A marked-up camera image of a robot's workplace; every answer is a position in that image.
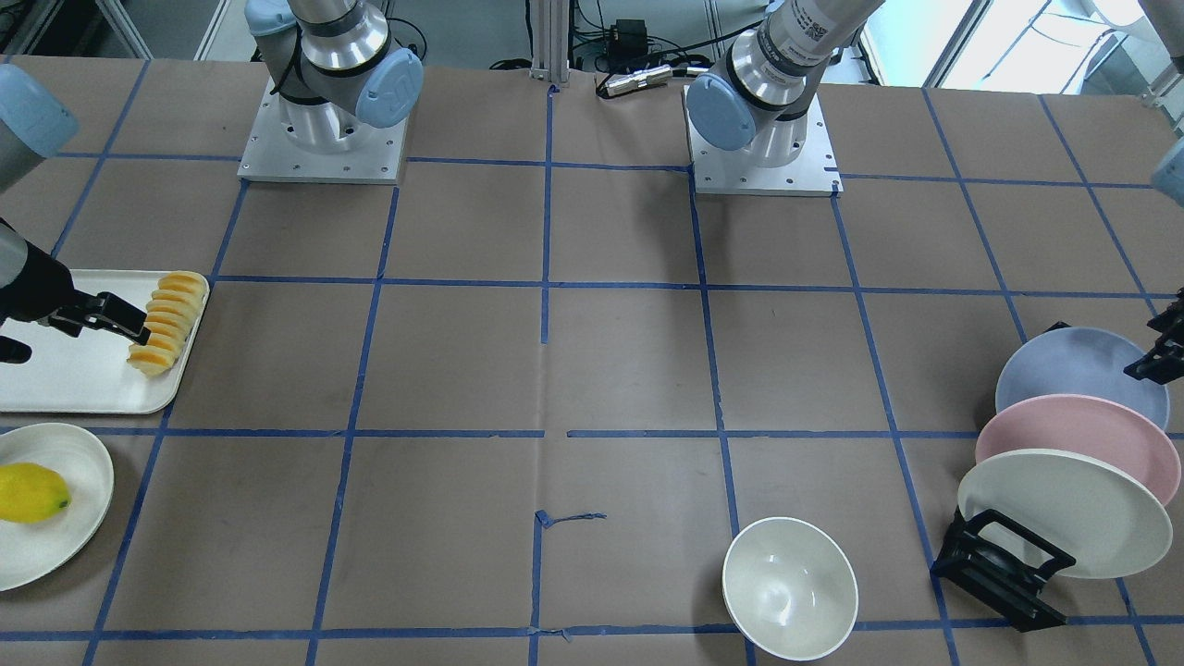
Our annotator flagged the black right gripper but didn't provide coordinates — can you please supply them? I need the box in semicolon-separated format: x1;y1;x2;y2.
0;222;152;365

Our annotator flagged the aluminium frame post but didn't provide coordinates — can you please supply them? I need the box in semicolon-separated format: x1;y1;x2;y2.
527;0;572;89

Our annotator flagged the white bowl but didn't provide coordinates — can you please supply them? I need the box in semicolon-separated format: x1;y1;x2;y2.
721;517;861;662

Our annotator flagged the silver cylinder connector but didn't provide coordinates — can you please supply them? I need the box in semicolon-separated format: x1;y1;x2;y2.
596;65;675;100

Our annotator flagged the yellow lemon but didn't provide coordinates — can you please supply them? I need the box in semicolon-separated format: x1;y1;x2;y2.
1;461;72;524

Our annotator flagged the blue plate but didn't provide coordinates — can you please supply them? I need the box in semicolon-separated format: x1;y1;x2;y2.
993;326;1170;430

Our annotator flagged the black dish rack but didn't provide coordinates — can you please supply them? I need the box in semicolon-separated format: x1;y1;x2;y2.
931;321;1075;632

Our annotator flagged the white round plate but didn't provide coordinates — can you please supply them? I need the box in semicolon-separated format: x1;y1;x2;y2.
1;423;115;591

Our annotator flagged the white rectangular tray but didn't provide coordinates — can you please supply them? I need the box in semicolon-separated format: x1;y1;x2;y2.
1;320;197;414

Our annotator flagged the sliced bread loaf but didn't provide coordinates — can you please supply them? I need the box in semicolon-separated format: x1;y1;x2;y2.
127;271;210;376

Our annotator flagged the pink plate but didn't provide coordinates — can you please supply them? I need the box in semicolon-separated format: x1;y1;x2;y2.
974;395;1180;505

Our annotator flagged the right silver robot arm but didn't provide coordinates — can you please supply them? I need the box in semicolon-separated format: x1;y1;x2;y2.
1;1;424;374

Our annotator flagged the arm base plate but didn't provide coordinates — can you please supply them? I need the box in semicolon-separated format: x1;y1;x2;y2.
686;96;845;197
238;81;410;186

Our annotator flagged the cream plate in rack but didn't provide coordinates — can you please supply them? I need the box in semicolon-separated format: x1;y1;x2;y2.
958;450;1173;579

